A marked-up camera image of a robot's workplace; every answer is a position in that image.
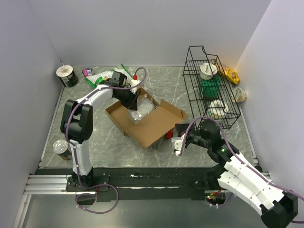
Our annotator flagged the white yogurt cup in rack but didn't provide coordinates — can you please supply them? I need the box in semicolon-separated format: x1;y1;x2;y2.
200;63;218;80

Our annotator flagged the black wire basket rack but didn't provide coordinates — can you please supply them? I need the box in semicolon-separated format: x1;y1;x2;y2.
182;46;241;129

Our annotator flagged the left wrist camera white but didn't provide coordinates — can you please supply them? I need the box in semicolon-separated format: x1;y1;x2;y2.
129;75;143;94

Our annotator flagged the purple cable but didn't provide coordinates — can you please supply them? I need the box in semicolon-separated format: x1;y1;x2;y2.
178;115;304;224
65;67;147;214

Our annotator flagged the white cup in rack front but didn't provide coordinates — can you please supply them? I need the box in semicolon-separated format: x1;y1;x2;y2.
207;100;229;123

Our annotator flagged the black can white lid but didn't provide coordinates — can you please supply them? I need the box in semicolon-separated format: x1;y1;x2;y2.
56;65;78;88

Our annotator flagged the brown cardboard express box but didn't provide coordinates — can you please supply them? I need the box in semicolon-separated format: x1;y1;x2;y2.
105;88;188;148

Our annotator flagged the yellow white yogurt cup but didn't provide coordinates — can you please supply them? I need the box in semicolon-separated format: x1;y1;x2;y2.
230;87;247;103

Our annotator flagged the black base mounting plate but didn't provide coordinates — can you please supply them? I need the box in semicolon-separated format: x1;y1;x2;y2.
65;167;236;206

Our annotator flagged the green lidded container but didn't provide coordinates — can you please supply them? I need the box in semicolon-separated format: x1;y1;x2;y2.
201;76;222;100

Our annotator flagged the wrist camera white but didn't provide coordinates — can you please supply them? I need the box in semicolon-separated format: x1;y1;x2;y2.
171;134;187;157
129;75;143;94

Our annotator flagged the green white chips bag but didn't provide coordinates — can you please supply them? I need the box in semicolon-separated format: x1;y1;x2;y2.
84;64;132;88

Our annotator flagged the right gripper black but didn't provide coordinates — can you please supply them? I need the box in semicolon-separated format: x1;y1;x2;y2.
175;122;211;149

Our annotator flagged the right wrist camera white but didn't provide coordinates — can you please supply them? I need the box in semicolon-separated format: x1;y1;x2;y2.
171;134;187;157

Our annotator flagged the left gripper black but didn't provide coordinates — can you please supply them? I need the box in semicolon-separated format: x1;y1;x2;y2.
115;87;139;111

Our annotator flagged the yellow chips bag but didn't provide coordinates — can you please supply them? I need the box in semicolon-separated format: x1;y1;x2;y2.
215;64;239;85

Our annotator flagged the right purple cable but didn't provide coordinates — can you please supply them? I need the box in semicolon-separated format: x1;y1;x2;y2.
178;115;304;224

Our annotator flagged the purple small yogurt cup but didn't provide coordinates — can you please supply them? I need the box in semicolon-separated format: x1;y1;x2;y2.
82;67;94;77

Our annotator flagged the aluminium rail frame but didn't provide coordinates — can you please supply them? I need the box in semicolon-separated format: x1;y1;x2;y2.
11;173;285;228

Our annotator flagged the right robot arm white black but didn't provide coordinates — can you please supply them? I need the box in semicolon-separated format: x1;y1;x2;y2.
171;117;299;228

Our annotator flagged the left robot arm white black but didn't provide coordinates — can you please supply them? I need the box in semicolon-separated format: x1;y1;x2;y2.
60;71;139;191

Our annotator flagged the metal tin can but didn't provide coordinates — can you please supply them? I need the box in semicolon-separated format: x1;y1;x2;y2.
52;139;72;161

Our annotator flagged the clear plastic package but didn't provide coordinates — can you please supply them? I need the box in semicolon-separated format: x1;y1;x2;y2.
128;95;155;124

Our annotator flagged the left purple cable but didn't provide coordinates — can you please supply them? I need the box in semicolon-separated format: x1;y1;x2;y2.
65;67;147;214

